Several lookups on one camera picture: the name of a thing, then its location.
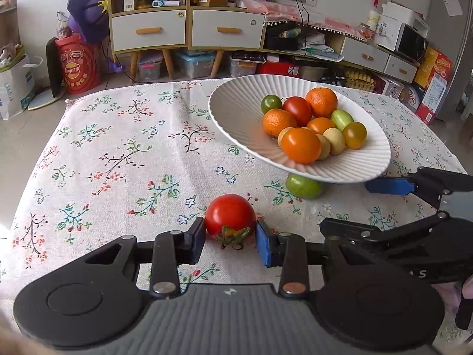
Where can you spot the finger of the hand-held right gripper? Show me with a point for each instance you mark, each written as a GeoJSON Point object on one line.
{"type": "Point", "coordinates": [388, 186]}
{"type": "Point", "coordinates": [351, 230]}

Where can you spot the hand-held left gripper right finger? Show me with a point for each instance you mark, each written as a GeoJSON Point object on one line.
{"type": "Point", "coordinates": [264, 247]}

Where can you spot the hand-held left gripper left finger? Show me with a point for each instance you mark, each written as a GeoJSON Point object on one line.
{"type": "Point", "coordinates": [195, 242]}

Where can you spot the large red tomato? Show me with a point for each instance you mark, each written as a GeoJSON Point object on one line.
{"type": "Point", "coordinates": [229, 214]}

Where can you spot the olive brown tomato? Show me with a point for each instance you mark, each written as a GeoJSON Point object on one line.
{"type": "Point", "coordinates": [354, 135]}

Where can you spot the bright green tomato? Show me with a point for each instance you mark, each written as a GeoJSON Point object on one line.
{"type": "Point", "coordinates": [303, 186]}

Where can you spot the small tan round fruit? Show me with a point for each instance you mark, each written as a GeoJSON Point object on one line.
{"type": "Point", "coordinates": [283, 136]}
{"type": "Point", "coordinates": [335, 141]}
{"type": "Point", "coordinates": [325, 149]}

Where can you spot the pale green tomato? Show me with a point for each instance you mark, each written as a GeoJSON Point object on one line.
{"type": "Point", "coordinates": [342, 118]}

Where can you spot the orange tomato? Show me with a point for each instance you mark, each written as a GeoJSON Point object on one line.
{"type": "Point", "coordinates": [320, 125]}
{"type": "Point", "coordinates": [301, 146]}

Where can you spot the large mandarin orange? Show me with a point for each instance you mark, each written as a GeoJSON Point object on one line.
{"type": "Point", "coordinates": [322, 100]}

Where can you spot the small red tomato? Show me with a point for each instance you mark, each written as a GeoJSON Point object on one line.
{"type": "Point", "coordinates": [297, 110]}

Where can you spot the small mandarin orange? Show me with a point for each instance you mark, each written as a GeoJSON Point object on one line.
{"type": "Point", "coordinates": [278, 122]}

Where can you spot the white ribbed bowl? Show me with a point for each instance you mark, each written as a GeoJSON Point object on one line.
{"type": "Point", "coordinates": [236, 111]}

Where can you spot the dark green tomato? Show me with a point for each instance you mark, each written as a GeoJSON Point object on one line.
{"type": "Point", "coordinates": [271, 104]}

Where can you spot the person's right hand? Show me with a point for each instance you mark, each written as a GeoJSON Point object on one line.
{"type": "Point", "coordinates": [468, 289]}

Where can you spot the floral tablecloth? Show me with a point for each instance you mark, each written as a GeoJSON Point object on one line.
{"type": "Point", "coordinates": [129, 162]}

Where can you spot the yellow egg cartons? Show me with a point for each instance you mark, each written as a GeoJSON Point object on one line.
{"type": "Point", "coordinates": [359, 78]}

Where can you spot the colourful cardboard boxes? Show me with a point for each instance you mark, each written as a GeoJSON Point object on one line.
{"type": "Point", "coordinates": [432, 81]}

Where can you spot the white low cabinet drawer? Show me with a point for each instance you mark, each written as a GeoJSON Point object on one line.
{"type": "Point", "coordinates": [401, 69]}
{"type": "Point", "coordinates": [366, 55]}

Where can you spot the white microwave oven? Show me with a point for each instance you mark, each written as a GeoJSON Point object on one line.
{"type": "Point", "coordinates": [406, 40]}

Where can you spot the low wooden cabinet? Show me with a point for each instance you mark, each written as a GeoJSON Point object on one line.
{"type": "Point", "coordinates": [332, 50]}

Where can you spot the grey refrigerator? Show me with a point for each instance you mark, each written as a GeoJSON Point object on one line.
{"type": "Point", "coordinates": [452, 44]}

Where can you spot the glass jar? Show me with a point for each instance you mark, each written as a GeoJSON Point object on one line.
{"type": "Point", "coordinates": [364, 31]}

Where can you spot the pile of papers and cloths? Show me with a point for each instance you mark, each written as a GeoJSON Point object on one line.
{"type": "Point", "coordinates": [317, 46]}

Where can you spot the red box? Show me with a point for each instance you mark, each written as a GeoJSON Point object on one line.
{"type": "Point", "coordinates": [279, 69]}

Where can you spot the blue lid storage box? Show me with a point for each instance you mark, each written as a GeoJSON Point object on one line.
{"type": "Point", "coordinates": [195, 66]}

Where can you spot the white appliance box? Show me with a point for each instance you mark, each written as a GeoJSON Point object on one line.
{"type": "Point", "coordinates": [404, 11]}

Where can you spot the clear storage box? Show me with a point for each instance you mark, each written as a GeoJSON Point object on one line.
{"type": "Point", "coordinates": [150, 68]}

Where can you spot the black bag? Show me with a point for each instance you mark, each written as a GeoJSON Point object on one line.
{"type": "Point", "coordinates": [282, 39]}

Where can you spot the black lid storage box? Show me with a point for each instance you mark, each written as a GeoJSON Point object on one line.
{"type": "Point", "coordinates": [247, 66]}

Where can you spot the pink tasselled cloth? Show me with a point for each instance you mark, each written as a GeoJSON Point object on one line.
{"type": "Point", "coordinates": [295, 16]}

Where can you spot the red round bucket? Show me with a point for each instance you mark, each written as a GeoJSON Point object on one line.
{"type": "Point", "coordinates": [79, 66]}

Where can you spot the black panel heater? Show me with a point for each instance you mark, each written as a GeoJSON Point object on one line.
{"type": "Point", "coordinates": [53, 70]}

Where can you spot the white paper bag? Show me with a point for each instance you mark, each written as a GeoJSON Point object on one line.
{"type": "Point", "coordinates": [14, 85]}

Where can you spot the white blue thermometer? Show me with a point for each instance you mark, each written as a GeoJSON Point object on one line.
{"type": "Point", "coordinates": [165, 3]}

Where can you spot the white carton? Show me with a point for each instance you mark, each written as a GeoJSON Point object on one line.
{"type": "Point", "coordinates": [129, 0]}

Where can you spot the clear snack bag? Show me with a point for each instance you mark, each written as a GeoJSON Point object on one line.
{"type": "Point", "coordinates": [63, 26]}

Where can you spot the purple plush hat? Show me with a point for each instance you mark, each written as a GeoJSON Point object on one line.
{"type": "Point", "coordinates": [88, 11]}

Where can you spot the plush toys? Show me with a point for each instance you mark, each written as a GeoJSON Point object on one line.
{"type": "Point", "coordinates": [9, 51]}

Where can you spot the wooden bookshelf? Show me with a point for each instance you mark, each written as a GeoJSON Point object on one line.
{"type": "Point", "coordinates": [7, 7]}

